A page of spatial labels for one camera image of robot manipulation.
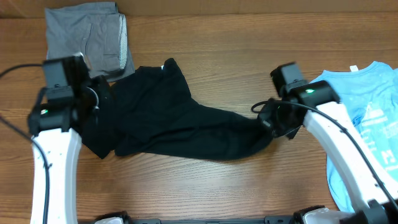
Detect black t-shirt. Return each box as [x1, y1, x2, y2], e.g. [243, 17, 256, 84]
[81, 58, 272, 161]

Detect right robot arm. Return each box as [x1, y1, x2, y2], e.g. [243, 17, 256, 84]
[257, 63, 397, 224]

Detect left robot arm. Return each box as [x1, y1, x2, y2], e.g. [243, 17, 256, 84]
[28, 53, 106, 223]

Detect light blue t-shirt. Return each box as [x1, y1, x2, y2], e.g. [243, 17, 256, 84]
[309, 61, 398, 213]

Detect folded grey shorts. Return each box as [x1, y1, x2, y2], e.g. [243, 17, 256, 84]
[45, 2, 135, 82]

